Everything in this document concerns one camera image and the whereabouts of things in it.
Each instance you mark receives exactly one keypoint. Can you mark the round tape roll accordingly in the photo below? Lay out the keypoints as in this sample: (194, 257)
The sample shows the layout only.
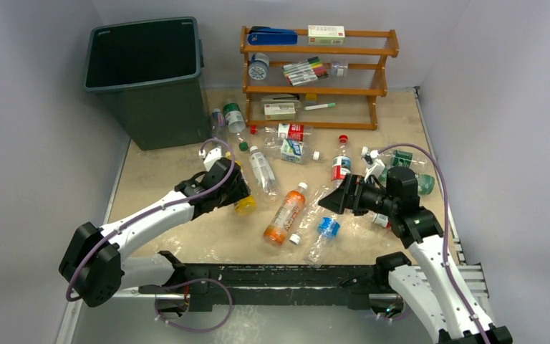
(258, 66)

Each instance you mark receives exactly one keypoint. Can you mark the green blue label bottle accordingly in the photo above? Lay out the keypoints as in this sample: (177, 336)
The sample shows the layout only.
(290, 150)

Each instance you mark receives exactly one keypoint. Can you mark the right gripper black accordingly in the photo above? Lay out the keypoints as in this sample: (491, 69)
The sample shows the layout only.
(356, 196)

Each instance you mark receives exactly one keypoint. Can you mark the small clear bottle purple label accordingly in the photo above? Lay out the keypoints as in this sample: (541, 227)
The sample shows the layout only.
(219, 127)

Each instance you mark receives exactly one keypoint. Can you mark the blue label water bottle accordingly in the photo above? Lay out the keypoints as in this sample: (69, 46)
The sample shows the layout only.
(327, 231)

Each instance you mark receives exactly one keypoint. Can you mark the white red box lower shelf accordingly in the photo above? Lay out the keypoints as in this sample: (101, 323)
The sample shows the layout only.
(280, 111)

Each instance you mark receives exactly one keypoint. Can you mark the green bottle far right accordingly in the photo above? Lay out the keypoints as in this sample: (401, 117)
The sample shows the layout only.
(426, 182)

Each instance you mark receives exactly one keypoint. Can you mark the green capped white marker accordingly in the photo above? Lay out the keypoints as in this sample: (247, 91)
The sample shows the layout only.
(319, 106)

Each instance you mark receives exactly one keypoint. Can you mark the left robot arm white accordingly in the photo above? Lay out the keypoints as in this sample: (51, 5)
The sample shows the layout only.
(93, 264)

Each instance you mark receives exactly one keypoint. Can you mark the small clear jar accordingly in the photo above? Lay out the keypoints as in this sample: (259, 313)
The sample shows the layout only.
(339, 68)

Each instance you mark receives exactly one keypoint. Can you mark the orange tea bottle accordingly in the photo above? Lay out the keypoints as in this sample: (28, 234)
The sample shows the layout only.
(279, 227)

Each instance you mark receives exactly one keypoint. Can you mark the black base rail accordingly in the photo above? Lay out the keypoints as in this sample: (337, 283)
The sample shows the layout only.
(356, 287)

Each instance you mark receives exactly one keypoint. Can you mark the red label bottle lake picture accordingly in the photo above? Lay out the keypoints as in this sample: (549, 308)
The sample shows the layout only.
(341, 162)

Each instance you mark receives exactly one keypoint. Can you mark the red label bottle lower right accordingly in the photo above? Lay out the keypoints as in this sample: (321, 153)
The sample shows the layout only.
(381, 220)

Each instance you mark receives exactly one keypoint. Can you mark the green label bottle white cap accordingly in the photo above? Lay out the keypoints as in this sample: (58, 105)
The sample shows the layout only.
(398, 158)

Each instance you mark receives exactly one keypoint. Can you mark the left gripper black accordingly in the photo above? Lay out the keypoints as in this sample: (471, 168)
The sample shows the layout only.
(240, 191)

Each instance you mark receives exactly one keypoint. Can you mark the clear unlabelled crushed bottle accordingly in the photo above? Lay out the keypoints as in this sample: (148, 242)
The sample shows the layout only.
(310, 216)

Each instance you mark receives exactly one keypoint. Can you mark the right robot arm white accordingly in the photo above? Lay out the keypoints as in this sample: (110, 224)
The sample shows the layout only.
(444, 305)

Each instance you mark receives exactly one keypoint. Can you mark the dark green plastic bin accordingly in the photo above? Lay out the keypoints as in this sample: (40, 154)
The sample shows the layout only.
(148, 74)

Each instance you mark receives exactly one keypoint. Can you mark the yellow plastic bottle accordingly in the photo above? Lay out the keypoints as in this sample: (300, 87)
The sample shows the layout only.
(248, 204)

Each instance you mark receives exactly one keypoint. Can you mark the orange wooden shelf rack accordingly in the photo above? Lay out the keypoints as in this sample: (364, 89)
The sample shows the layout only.
(377, 88)

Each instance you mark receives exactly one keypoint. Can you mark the red label bottle near shelf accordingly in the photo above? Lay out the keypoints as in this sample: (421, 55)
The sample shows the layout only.
(284, 130)

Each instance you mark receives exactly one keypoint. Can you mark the white green small box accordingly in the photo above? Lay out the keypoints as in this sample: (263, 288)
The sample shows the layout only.
(325, 35)

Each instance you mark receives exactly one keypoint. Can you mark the blue stapler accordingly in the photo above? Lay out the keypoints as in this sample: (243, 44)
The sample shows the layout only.
(271, 36)

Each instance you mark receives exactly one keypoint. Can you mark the pack of coloured markers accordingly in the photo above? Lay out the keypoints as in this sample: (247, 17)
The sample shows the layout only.
(301, 73)

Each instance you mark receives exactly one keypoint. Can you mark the white label clear bottle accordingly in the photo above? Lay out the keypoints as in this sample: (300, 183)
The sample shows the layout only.
(263, 174)

